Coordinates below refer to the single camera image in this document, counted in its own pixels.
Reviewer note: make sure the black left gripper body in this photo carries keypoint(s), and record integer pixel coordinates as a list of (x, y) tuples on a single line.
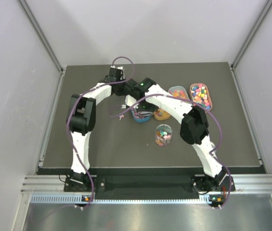
[(116, 75)]

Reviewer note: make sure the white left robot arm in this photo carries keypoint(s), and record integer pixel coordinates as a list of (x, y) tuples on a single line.
[(81, 120)]

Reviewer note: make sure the orange candy tray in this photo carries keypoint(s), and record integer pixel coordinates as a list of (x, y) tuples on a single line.
[(161, 115)]

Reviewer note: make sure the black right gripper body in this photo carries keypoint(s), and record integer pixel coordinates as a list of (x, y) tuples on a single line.
[(147, 107)]

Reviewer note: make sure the aluminium frame post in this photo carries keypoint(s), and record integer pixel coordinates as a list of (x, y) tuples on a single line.
[(40, 34), (251, 35)]

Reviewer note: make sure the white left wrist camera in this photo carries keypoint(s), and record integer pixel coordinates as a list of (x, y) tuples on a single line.
[(121, 68)]

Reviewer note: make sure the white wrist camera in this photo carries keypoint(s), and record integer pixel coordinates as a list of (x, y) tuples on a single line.
[(129, 102), (121, 68)]

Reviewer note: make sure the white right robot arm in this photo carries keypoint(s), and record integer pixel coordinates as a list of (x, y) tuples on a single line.
[(194, 126)]

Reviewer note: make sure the aluminium right frame post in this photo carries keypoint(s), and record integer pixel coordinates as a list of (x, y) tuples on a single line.
[(251, 35)]

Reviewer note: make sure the light blue candy tray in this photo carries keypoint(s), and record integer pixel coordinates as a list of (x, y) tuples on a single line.
[(178, 91)]

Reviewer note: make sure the aluminium left frame post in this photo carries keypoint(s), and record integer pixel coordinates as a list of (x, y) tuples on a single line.
[(40, 34)]

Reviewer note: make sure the aluminium front frame rail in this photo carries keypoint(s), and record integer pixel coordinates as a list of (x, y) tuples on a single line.
[(241, 183)]

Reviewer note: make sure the pink candy tray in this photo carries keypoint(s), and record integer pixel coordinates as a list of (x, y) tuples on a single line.
[(199, 93)]

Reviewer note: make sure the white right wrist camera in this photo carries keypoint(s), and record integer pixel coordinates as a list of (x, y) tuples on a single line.
[(129, 102)]

